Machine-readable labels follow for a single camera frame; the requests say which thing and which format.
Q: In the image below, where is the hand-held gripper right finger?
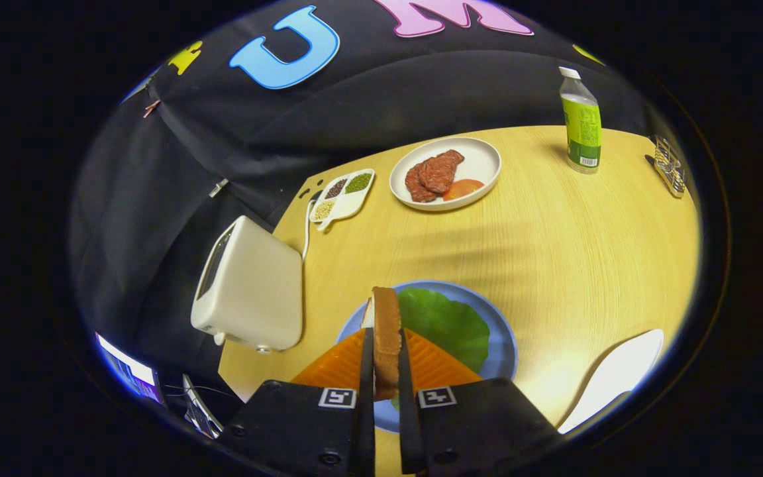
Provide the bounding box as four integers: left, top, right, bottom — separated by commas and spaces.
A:
397, 329, 561, 477

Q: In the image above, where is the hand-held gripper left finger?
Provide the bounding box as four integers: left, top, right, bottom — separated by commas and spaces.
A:
218, 328, 377, 477

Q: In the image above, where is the toasted bread slice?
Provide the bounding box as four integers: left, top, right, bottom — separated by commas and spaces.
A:
362, 286, 403, 401

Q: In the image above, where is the green lettuce leaf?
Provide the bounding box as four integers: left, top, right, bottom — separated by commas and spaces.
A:
391, 288, 491, 411

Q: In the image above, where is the blue plate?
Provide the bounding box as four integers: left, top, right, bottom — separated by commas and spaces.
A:
336, 280, 519, 433

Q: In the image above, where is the white toaster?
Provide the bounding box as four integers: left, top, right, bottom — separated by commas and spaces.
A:
190, 215, 304, 354

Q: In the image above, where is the grey laptop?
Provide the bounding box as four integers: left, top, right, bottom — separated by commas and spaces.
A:
181, 374, 225, 439

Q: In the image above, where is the white divided bean dish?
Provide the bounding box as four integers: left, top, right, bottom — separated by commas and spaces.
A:
309, 168, 376, 231

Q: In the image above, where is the brown meat piece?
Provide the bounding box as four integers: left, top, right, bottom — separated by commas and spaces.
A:
418, 150, 465, 194
405, 162, 438, 203

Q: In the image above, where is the tomato slice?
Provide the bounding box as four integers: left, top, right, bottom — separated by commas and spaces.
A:
442, 179, 485, 201

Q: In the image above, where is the white oval plate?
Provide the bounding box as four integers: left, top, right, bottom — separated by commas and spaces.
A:
557, 329, 665, 435

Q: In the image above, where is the round white plate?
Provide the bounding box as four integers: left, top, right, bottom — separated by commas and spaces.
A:
389, 137, 502, 212

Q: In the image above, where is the computer monitor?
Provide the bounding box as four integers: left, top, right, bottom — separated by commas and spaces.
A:
95, 331, 165, 405

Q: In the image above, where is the black backdrop cloth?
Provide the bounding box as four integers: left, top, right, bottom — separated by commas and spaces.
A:
69, 0, 654, 398

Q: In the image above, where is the green label drink bottle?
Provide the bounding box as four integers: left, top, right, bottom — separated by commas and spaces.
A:
558, 66, 602, 175

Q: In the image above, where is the white toaster cable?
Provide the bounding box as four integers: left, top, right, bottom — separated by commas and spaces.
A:
301, 192, 319, 260

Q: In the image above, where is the metal wire basket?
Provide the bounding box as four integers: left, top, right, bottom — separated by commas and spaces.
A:
645, 134, 688, 199

